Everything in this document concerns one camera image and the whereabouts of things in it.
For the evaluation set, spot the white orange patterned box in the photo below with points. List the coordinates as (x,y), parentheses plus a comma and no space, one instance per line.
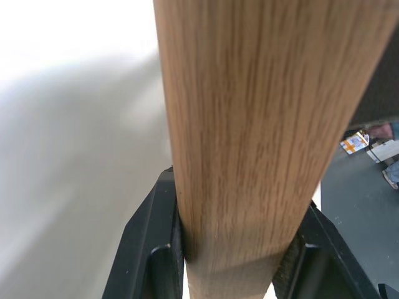
(353,142)

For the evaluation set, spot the white cardboard box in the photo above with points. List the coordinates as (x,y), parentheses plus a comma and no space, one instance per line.
(381,151)

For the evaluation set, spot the person in jeans and sneakers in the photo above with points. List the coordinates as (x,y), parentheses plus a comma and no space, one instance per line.
(393,168)

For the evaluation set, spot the wooden plank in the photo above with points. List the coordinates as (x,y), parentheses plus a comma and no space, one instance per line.
(243,124)

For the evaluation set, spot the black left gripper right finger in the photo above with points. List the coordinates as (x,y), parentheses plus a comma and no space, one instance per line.
(324,258)

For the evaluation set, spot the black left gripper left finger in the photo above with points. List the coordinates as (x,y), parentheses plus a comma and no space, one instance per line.
(146,249)

